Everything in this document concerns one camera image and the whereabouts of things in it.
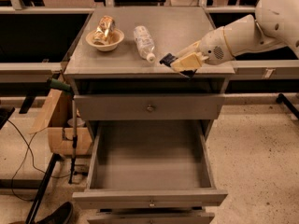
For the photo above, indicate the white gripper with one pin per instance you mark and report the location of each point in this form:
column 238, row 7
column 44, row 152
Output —
column 212, row 48

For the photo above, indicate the clear plastic water bottle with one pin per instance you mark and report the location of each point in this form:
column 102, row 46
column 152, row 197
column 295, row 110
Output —
column 144, row 43

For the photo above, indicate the bottom drawer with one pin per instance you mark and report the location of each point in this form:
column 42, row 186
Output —
column 152, row 218

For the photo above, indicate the beige ceramic bowl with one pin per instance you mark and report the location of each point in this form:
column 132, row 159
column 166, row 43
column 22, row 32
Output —
column 108, row 44

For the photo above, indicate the closed top drawer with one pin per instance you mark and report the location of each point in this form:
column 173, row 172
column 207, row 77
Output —
column 149, row 106

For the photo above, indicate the grey drawer cabinet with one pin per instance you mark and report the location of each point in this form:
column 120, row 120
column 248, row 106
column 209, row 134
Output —
column 122, row 71

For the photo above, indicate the crumpled orange snack bag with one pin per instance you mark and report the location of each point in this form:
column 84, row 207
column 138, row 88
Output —
column 104, row 31

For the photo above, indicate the black stand leg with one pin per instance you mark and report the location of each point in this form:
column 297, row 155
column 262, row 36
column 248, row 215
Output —
column 41, row 190

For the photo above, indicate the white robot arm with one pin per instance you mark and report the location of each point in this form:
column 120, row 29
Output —
column 275, row 23

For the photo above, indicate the black shoe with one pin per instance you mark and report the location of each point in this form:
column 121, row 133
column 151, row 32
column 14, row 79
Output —
column 61, row 215

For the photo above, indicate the open middle drawer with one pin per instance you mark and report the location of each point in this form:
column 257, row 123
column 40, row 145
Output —
column 149, row 164

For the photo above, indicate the green handled pole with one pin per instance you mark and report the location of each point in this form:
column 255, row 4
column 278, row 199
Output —
column 60, row 86

